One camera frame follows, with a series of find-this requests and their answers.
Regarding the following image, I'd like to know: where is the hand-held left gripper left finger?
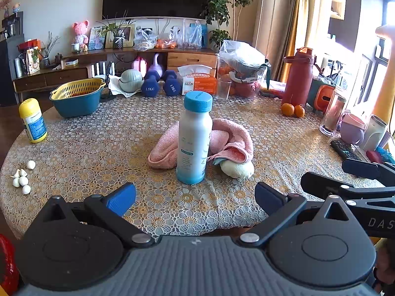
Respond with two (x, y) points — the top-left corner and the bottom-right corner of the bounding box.
(32, 183), (152, 248)

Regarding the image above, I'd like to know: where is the yellow curtain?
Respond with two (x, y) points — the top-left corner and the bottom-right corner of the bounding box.
(279, 0), (314, 82)

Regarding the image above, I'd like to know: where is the bag of oranges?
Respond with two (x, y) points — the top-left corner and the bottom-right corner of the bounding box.
(154, 38), (178, 49)

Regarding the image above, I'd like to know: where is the wooden television stand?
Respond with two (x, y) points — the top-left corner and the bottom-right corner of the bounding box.
(12, 48), (219, 97)

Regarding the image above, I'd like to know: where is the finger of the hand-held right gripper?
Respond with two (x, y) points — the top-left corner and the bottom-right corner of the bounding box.
(342, 158), (395, 180)
(301, 172), (395, 202)

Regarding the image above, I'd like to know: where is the red-brown water bottle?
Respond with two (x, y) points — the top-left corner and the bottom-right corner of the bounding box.
(281, 47), (317, 107)

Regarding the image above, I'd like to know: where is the white cloth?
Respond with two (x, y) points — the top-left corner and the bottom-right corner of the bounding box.
(109, 74), (145, 98)

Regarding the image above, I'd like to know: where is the pink kettle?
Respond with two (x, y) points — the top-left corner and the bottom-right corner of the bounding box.
(132, 56), (148, 77)

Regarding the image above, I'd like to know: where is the black cabinet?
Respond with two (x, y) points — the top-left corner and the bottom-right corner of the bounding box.
(0, 11), (25, 107)

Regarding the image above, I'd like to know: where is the pink bear figurine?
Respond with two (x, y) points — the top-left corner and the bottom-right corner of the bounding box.
(72, 20), (90, 51)

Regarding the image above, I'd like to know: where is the purple mug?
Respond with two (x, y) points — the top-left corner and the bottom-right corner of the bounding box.
(339, 113), (368, 145)

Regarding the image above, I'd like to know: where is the blue crinkled wrapper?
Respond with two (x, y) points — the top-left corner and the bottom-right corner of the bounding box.
(377, 146), (395, 165)

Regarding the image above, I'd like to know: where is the cream photo frame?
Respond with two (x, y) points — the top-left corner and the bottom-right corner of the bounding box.
(105, 24), (136, 49)

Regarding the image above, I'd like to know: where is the white cup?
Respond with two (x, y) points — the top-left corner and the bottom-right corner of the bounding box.
(359, 115), (388, 152)

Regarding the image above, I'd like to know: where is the yellow strainer basket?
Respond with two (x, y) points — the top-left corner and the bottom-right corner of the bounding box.
(49, 78), (106, 101)

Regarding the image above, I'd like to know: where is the grey-green round pot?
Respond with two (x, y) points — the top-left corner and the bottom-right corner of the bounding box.
(120, 69), (145, 93)

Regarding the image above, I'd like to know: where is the standing air conditioner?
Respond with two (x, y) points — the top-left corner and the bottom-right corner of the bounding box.
(252, 0), (291, 57)

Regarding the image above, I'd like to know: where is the blue packet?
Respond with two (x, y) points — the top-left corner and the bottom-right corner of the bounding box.
(189, 20), (208, 48)

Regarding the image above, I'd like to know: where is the blue plastic basin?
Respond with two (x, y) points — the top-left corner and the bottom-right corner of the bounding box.
(49, 78), (106, 118)

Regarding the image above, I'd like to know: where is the black remote control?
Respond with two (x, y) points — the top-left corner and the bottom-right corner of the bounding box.
(330, 140), (368, 162)

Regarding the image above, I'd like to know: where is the orange and white tissue pack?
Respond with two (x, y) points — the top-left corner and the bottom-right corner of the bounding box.
(177, 65), (217, 95)

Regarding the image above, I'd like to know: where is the printed snack bag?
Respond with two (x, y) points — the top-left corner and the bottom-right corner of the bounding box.
(27, 47), (41, 74)

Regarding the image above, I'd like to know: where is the clear container with oranges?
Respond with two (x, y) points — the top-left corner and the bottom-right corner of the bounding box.
(216, 54), (241, 96)

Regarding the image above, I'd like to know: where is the white plastic bag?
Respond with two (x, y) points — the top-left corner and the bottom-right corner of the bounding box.
(169, 18), (202, 49)

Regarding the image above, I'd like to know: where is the picture card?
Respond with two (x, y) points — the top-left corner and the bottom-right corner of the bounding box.
(89, 26), (107, 51)

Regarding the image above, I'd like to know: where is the tall green houseplant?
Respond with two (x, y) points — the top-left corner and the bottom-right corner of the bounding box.
(200, 0), (257, 50)

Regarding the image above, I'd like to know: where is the yellow bottle with blue label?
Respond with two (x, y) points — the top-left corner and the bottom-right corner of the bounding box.
(19, 98), (48, 144)

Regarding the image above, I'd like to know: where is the clear glass tumbler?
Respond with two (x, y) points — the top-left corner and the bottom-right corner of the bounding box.
(319, 91), (347, 137)

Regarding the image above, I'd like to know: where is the small potted plant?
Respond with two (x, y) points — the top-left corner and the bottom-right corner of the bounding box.
(96, 11), (133, 50)

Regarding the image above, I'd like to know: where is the vase with dry twigs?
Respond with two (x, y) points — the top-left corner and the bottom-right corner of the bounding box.
(40, 31), (60, 68)

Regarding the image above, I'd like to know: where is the orange and green tissue box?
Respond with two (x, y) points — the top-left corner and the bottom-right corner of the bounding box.
(307, 78), (337, 114)

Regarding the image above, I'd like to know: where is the white bottle with blue cap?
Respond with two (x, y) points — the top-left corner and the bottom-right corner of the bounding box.
(176, 92), (213, 185)

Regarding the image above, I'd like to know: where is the clear glass cup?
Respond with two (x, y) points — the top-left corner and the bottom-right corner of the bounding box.
(215, 78), (233, 101)

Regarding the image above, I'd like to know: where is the group of white garlic cloves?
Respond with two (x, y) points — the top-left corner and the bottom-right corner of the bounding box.
(10, 160), (36, 195)

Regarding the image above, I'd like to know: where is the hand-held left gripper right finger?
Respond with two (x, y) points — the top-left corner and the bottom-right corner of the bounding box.
(237, 182), (361, 249)

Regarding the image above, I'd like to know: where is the crumpled clear plastic bag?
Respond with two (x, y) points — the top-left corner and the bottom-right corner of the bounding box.
(133, 28), (158, 51)

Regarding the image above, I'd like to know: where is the red plastic object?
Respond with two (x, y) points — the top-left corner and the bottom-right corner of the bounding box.
(0, 234), (20, 295)

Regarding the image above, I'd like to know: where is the blue dumbbell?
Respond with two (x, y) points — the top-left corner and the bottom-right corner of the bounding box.
(162, 70), (180, 96)
(141, 70), (161, 97)

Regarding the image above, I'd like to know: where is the red notebook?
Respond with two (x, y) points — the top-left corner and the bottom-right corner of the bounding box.
(366, 149), (385, 164)

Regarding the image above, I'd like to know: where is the pink towel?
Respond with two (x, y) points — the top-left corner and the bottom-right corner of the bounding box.
(147, 118), (255, 179)

